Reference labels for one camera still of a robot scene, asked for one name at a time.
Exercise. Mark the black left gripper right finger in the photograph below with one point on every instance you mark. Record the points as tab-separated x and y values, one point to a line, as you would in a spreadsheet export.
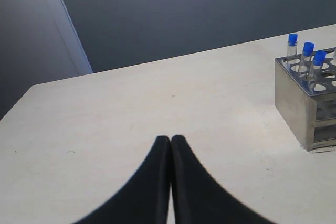
198	197

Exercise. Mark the stainless steel test tube rack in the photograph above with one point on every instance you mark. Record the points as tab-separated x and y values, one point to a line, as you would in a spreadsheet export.
308	108

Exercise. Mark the blue capped test tube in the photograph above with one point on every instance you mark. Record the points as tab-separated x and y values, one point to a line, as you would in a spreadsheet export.
292	47
305	60
315	68

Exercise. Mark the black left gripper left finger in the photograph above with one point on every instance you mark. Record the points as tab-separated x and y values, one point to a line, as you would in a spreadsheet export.
145	196

